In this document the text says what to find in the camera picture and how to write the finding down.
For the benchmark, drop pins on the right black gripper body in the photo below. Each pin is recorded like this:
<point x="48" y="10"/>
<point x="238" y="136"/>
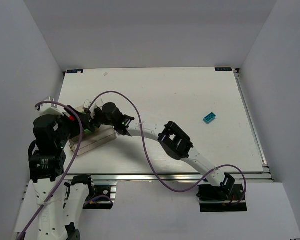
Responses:
<point x="97" y="119"/>

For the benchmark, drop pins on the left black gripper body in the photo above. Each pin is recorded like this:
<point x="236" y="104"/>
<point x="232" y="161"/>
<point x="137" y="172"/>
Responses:
<point x="78" y="119"/>

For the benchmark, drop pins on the blue lego brick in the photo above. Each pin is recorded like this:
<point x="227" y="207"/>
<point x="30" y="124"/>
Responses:
<point x="209" y="118"/>

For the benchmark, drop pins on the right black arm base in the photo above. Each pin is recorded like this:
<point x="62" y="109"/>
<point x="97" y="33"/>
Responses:
<point x="211" y="201"/>

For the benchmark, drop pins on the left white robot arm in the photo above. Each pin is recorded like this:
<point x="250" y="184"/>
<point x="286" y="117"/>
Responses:
<point x="60" y="203"/>

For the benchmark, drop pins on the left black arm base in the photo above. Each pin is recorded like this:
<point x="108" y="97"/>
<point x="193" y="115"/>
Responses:
<point x="104" y="197"/>

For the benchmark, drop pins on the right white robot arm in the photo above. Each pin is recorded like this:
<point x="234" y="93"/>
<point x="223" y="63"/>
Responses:
<point x="174" y="141"/>

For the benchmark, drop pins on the clear plastic container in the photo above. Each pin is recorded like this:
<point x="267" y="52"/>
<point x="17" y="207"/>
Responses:
<point x="104" y="134"/>

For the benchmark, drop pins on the left blue corner label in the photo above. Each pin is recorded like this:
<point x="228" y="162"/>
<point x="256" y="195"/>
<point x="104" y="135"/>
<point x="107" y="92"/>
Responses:
<point x="74" y="71"/>

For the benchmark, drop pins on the blue corner label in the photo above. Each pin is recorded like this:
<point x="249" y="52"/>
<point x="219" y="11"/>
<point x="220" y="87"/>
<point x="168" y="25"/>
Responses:
<point x="223" y="69"/>
<point x="74" y="71"/>

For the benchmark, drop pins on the right blue corner label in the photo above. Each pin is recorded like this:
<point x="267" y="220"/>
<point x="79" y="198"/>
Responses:
<point x="223" y="69"/>

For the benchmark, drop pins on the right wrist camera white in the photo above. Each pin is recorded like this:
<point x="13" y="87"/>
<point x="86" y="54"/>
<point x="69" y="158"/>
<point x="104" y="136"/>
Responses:
<point x="89" y="107"/>

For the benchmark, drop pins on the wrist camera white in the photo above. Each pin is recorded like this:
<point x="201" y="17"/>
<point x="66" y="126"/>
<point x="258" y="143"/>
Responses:
<point x="89" y="107"/>
<point x="48" y="106"/>

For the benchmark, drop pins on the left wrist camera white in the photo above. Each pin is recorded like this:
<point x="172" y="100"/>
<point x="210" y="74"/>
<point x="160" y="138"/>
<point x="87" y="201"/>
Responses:
<point x="48" y="106"/>

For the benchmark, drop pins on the aluminium front rail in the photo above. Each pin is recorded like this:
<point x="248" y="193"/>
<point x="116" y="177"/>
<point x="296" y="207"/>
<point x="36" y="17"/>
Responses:
<point x="265" y="175"/>

